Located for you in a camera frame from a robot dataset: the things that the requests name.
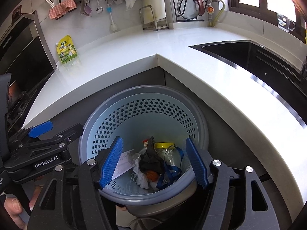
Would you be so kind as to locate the pink wavy dishcloth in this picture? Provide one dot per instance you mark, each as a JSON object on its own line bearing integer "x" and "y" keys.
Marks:
{"x": 61, "y": 9}

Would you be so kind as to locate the left hand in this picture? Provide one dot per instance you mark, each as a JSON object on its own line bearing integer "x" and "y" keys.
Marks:
{"x": 14, "y": 207}

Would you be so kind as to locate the clear plastic blister package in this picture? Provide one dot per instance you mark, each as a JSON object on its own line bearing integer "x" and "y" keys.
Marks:
{"x": 127, "y": 162}

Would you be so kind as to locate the grey purple hanging cloth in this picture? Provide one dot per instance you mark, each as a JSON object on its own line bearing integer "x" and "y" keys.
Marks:
{"x": 85, "y": 8}

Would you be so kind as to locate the yellow seasoning pouch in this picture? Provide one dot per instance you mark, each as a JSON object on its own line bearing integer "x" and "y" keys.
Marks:
{"x": 66, "y": 49}

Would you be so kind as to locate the white cutting board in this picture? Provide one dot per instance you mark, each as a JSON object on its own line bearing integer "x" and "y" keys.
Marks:
{"x": 153, "y": 2}

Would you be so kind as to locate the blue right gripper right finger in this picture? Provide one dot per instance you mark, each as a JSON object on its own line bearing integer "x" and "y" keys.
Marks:
{"x": 197, "y": 163}

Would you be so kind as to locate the steel ladle with white handle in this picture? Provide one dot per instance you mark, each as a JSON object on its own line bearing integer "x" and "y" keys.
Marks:
{"x": 99, "y": 8}

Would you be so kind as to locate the white tissue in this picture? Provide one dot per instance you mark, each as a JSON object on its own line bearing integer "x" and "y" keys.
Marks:
{"x": 141, "y": 180}

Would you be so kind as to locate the black kitchen sink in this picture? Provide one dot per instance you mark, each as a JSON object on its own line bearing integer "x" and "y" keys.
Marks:
{"x": 267, "y": 69}

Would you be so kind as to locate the glass pot lid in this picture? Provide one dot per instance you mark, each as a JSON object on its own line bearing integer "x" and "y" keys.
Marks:
{"x": 191, "y": 9}

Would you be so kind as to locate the red snack wrapper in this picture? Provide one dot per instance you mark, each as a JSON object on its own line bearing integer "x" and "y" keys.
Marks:
{"x": 145, "y": 143}

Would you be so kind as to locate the black oven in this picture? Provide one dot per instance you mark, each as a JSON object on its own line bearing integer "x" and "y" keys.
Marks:
{"x": 27, "y": 58}

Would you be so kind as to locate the dark grey rag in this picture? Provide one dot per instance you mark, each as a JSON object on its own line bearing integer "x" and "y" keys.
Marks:
{"x": 151, "y": 161}

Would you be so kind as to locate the grey perforated trash bin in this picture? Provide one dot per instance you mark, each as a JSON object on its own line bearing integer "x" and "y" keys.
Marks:
{"x": 136, "y": 115}

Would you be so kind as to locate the glass mug on sill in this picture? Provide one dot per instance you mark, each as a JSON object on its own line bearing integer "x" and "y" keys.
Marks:
{"x": 285, "y": 24}

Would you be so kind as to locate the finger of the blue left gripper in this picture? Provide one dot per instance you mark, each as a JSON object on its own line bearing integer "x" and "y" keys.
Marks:
{"x": 40, "y": 129}

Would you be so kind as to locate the steel cutting board rack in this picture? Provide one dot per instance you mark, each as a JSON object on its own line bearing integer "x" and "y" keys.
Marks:
{"x": 149, "y": 21}

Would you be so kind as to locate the orange peel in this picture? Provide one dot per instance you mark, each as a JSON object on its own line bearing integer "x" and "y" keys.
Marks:
{"x": 152, "y": 176}

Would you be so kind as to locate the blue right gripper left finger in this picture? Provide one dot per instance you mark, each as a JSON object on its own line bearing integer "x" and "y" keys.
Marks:
{"x": 109, "y": 162}

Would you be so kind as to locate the white bottle brush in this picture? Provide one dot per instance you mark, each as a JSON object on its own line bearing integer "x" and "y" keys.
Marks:
{"x": 113, "y": 26}

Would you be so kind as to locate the black lid rack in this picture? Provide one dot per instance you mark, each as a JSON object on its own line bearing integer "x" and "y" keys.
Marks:
{"x": 189, "y": 4}

